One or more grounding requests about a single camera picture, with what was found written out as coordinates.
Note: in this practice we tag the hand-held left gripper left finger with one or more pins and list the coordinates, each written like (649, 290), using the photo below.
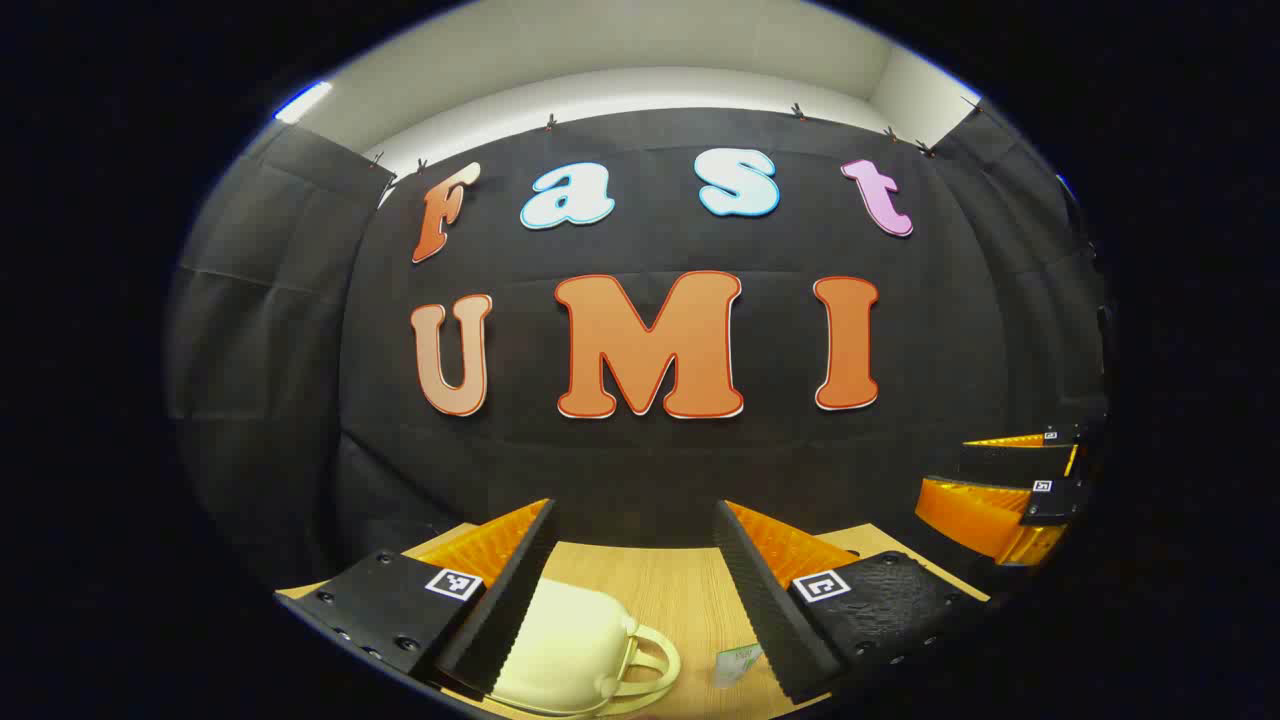
(495, 620)

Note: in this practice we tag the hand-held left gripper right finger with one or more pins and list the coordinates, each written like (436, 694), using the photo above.
(775, 610)

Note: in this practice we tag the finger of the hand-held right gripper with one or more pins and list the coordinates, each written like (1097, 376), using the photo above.
(1010, 462)
(975, 515)

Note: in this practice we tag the large green white skincare tube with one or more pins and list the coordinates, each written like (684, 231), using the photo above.
(738, 667)

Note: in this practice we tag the pale yellow suitcase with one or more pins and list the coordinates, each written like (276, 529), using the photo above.
(560, 650)

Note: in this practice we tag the black backdrop cloth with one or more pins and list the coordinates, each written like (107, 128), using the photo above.
(950, 330)

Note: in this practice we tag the ceiling light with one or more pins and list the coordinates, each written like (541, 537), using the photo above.
(302, 101)

